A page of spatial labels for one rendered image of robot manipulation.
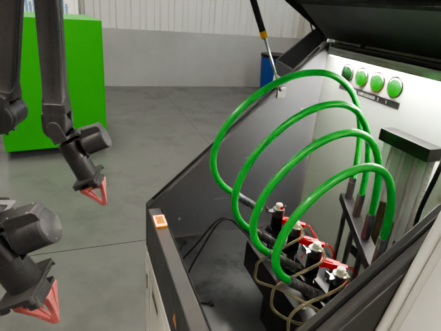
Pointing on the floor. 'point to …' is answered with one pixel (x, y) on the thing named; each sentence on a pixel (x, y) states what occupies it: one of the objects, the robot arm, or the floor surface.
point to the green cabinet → (88, 50)
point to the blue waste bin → (266, 73)
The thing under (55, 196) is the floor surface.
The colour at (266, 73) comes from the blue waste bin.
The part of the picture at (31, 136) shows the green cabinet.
